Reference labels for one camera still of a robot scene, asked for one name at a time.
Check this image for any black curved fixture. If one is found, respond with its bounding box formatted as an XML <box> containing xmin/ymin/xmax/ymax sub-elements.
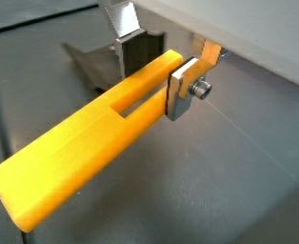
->
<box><xmin>62</xmin><ymin>30</ymin><xmax>165</xmax><ymax>92</ymax></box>

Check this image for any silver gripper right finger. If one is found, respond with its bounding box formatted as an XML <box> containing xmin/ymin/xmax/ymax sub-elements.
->
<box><xmin>165</xmin><ymin>34</ymin><xmax>222</xmax><ymax>121</ymax></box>

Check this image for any yellow forked square-circle object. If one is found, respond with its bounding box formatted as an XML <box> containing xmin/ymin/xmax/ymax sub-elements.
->
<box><xmin>0</xmin><ymin>51</ymin><xmax>182</xmax><ymax>233</ymax></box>

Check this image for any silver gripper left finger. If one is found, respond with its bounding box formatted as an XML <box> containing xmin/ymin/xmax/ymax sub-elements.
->
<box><xmin>97</xmin><ymin>0</ymin><xmax>145</xmax><ymax>78</ymax></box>

